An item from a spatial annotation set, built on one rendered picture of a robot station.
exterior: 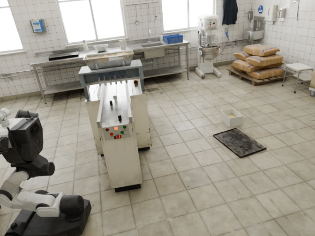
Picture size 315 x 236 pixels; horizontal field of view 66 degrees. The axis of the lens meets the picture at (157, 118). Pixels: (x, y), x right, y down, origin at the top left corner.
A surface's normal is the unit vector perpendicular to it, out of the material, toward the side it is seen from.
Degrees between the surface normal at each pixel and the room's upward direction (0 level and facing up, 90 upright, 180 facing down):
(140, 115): 90
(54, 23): 90
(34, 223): 0
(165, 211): 0
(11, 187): 90
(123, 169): 90
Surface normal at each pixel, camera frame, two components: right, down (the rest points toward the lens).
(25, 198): 0.23, -0.87
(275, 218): -0.09, -0.89
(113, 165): 0.15, 0.43
